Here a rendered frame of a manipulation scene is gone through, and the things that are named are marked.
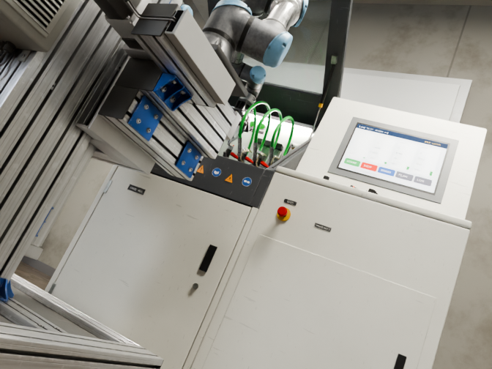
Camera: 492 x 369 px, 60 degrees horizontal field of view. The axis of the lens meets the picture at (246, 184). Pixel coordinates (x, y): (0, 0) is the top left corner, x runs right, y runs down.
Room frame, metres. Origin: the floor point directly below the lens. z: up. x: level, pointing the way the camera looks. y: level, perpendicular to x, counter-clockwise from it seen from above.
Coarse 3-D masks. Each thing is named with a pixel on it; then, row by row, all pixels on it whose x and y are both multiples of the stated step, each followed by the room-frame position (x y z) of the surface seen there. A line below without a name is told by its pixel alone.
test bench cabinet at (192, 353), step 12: (108, 180) 1.81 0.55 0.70; (96, 204) 1.81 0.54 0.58; (252, 216) 1.55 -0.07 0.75; (72, 240) 1.82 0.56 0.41; (240, 240) 1.56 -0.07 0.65; (60, 264) 1.82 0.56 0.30; (228, 264) 1.56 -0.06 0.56; (228, 276) 1.55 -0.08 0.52; (48, 288) 1.82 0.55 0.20; (216, 300) 1.55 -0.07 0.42; (204, 324) 1.55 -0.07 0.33; (192, 348) 1.56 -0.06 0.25; (192, 360) 1.55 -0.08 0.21
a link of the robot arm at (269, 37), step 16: (272, 0) 1.37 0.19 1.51; (288, 0) 1.33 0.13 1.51; (304, 0) 1.36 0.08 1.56; (272, 16) 1.23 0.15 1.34; (288, 16) 1.27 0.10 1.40; (256, 32) 1.12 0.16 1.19; (272, 32) 1.12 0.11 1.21; (256, 48) 1.14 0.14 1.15; (272, 48) 1.13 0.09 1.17; (288, 48) 1.21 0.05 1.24; (272, 64) 1.18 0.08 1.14
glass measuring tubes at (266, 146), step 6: (258, 138) 2.14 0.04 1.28; (258, 144) 2.14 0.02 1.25; (264, 144) 2.13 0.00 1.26; (270, 144) 2.11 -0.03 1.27; (282, 144) 2.09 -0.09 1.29; (264, 150) 2.13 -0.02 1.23; (276, 150) 2.10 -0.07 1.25; (282, 150) 2.12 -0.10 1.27; (252, 156) 2.17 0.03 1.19; (264, 156) 2.14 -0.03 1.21; (264, 162) 2.12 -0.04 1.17
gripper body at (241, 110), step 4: (240, 100) 1.84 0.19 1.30; (244, 100) 1.83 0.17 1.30; (236, 104) 1.84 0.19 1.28; (240, 104) 1.84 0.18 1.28; (244, 104) 1.85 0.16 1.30; (248, 104) 1.85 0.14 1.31; (236, 108) 1.83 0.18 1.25; (240, 108) 1.85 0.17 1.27; (244, 108) 1.85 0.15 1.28; (240, 112) 1.83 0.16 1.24; (244, 112) 1.83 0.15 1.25; (240, 120) 1.83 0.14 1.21
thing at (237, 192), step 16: (208, 160) 1.66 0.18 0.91; (224, 160) 1.63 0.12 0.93; (160, 176) 1.75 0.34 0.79; (208, 176) 1.65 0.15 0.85; (224, 176) 1.62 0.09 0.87; (240, 176) 1.60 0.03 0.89; (256, 176) 1.57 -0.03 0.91; (208, 192) 1.64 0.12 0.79; (224, 192) 1.61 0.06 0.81; (240, 192) 1.59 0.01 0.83
